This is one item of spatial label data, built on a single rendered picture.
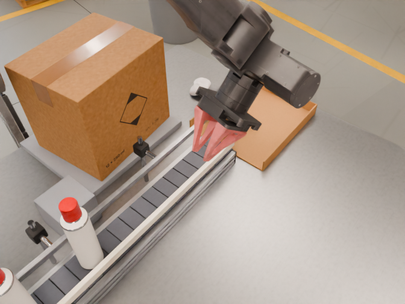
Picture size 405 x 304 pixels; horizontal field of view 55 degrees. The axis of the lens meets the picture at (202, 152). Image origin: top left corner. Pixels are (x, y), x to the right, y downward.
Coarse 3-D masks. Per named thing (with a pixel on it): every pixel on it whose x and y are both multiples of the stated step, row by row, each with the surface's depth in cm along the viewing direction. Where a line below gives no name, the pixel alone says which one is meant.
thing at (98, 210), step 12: (192, 132) 99; (180, 144) 97; (156, 156) 92; (144, 168) 90; (132, 180) 88; (120, 192) 86; (108, 204) 84; (96, 216) 83; (60, 240) 77; (48, 252) 76; (36, 264) 74; (24, 276) 73
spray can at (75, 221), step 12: (60, 204) 68; (72, 204) 68; (72, 216) 69; (84, 216) 72; (72, 228) 70; (84, 228) 72; (72, 240) 73; (84, 240) 74; (96, 240) 78; (84, 252) 76; (96, 252) 79; (84, 264) 80; (96, 264) 81
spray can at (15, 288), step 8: (0, 272) 62; (8, 272) 64; (0, 280) 62; (8, 280) 63; (16, 280) 65; (0, 288) 62; (8, 288) 63; (16, 288) 65; (24, 288) 69; (0, 296) 62; (8, 296) 64; (16, 296) 65; (24, 296) 68
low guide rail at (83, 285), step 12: (216, 156) 99; (204, 168) 96; (192, 180) 94; (180, 192) 91; (168, 204) 89; (156, 216) 87; (144, 228) 85; (132, 240) 83; (120, 252) 82; (108, 264) 80; (96, 276) 79; (84, 288) 77; (60, 300) 74; (72, 300) 76
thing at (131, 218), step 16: (192, 160) 102; (176, 176) 99; (160, 192) 96; (128, 208) 92; (144, 208) 92; (112, 224) 89; (128, 224) 89; (112, 240) 87; (64, 272) 82; (80, 272) 82; (48, 288) 79; (64, 288) 79
